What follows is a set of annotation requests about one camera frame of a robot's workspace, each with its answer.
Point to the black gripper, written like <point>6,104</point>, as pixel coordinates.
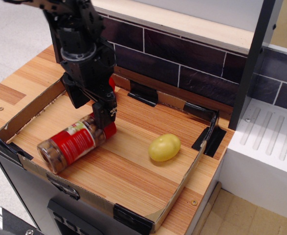
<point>87,76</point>

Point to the red lidded spice bottle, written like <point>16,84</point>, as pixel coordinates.
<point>66,147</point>

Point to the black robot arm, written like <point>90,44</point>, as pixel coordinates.
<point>74,25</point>

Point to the red object behind fence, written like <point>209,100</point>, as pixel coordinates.
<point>112,83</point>

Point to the cardboard fence with black tape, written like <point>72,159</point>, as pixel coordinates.
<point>116,188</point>

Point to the yellow potato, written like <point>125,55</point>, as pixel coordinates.
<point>164,147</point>

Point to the dark brick backsplash panel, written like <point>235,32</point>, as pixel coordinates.
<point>212,72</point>

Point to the white sink drainboard unit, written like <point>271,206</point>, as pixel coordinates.
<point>255,164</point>

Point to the dark grey vertical post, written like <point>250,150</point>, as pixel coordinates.
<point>245,86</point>

